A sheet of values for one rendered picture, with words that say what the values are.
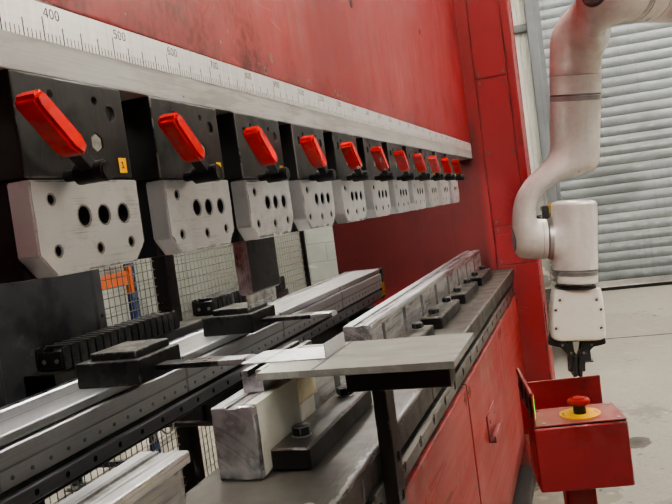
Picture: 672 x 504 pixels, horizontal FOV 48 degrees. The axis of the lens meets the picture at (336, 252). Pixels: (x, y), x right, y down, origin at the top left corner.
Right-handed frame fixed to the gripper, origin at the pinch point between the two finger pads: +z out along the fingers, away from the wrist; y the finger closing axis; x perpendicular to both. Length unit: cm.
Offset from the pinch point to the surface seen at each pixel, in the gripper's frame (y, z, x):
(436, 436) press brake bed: -27.2, 10.6, -10.2
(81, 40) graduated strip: -59, -49, -81
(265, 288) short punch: -51, -21, -42
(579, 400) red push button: -1.8, 3.8, -11.2
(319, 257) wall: -146, 36, 719
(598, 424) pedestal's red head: 0.6, 7.0, -14.9
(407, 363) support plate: -31, -13, -55
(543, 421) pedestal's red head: -8.3, 7.2, -12.3
